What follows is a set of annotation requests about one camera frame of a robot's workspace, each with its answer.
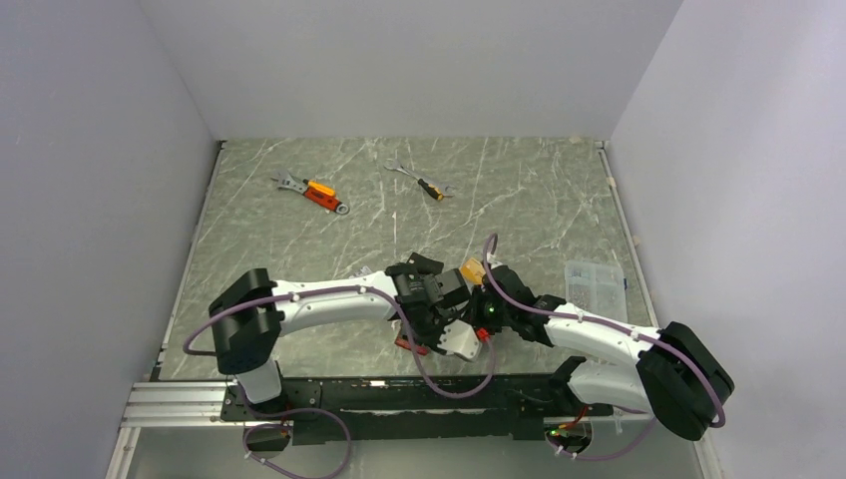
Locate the red leather card holder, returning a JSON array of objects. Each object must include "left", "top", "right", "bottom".
[{"left": 394, "top": 334, "right": 430, "bottom": 356}]

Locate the clear plastic parts box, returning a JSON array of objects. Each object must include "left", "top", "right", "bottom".
[{"left": 564, "top": 260, "right": 627, "bottom": 320}]

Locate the orange red adjustable wrench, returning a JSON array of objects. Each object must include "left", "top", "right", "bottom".
[{"left": 271, "top": 169, "right": 350, "bottom": 216}]

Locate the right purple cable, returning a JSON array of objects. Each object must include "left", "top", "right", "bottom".
[{"left": 481, "top": 233, "right": 728, "bottom": 463}]

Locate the black VIP card stack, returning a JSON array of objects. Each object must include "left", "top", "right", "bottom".
[{"left": 407, "top": 252, "right": 444, "bottom": 274}]

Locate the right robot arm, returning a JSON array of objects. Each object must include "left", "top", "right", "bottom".
[{"left": 465, "top": 264, "right": 735, "bottom": 441}]

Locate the black aluminium base frame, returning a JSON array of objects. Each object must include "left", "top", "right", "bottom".
[{"left": 120, "top": 373, "right": 706, "bottom": 445}]

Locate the orange gold card stack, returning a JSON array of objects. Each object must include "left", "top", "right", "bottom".
[{"left": 459, "top": 257, "right": 486, "bottom": 285}]

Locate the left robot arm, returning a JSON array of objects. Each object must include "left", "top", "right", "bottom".
[{"left": 209, "top": 259, "right": 481, "bottom": 419}]

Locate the black yellow handled wrench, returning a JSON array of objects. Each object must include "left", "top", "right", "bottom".
[{"left": 383, "top": 158, "right": 455, "bottom": 202}]

